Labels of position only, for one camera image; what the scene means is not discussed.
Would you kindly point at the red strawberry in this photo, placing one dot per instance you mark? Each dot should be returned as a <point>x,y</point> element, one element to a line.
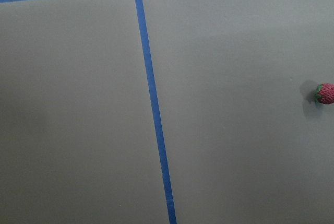
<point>324,93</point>

